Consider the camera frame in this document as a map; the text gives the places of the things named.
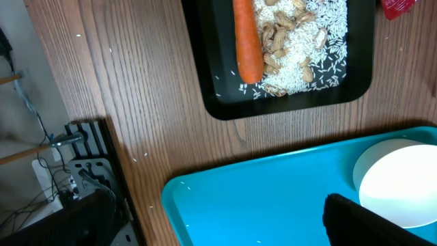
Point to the metal arm base mount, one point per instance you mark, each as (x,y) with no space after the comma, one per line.
(95,159)

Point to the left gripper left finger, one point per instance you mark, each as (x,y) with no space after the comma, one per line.
(87,222)

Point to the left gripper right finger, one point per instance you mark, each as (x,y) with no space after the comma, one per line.
(348,224)

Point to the black plastic bin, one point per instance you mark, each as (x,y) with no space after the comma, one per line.
(210,26)

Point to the teal serving tray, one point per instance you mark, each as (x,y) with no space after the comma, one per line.
(275,200)

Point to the spilled rice and scraps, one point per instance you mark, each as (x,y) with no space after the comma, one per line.
(304,48)

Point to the red snack wrapper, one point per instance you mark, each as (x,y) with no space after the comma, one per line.
(395,8)

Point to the orange carrot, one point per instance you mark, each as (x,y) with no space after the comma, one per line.
(248,46)

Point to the white bowl with food scraps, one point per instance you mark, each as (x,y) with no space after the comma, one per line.
(396,179)

